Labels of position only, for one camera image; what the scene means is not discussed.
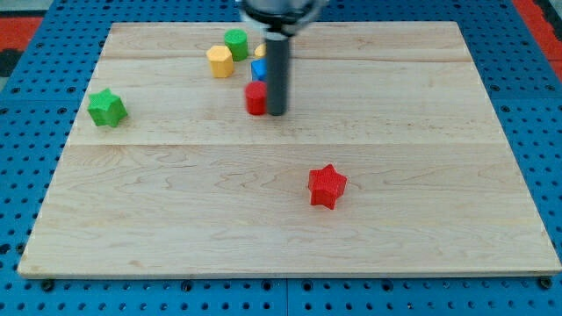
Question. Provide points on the red star block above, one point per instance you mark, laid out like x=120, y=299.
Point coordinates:
x=326, y=185

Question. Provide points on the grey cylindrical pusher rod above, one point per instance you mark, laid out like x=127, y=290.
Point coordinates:
x=277, y=72

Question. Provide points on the wooden board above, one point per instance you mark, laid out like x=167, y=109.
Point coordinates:
x=191, y=186

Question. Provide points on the small yellow block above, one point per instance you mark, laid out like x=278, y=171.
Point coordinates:
x=260, y=51

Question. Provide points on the blue cube block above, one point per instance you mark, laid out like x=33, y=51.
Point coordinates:
x=259, y=70

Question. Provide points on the red cylinder block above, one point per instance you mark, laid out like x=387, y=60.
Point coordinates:
x=255, y=96

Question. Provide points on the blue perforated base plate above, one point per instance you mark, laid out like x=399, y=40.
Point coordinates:
x=41, y=98

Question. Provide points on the green cylinder block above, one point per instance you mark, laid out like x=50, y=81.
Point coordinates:
x=237, y=42

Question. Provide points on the yellow hexagon block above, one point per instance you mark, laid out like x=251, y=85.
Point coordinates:
x=220, y=61

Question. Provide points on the green star block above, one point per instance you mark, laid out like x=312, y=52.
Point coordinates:
x=106, y=108

